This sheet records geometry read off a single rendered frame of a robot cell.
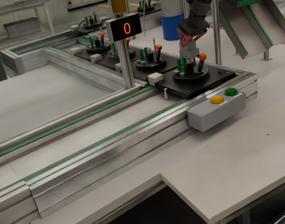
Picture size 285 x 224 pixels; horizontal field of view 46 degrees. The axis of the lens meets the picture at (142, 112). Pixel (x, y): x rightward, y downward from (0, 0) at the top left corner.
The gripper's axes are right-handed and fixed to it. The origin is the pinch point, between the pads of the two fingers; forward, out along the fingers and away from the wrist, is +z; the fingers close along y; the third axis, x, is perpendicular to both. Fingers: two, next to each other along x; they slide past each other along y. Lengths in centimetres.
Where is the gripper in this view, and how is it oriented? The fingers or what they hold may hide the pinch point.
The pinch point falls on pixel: (187, 42)
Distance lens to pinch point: 129.4
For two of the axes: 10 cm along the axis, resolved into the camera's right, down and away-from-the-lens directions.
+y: -8.1, 3.8, -4.5
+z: -1.7, 5.8, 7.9
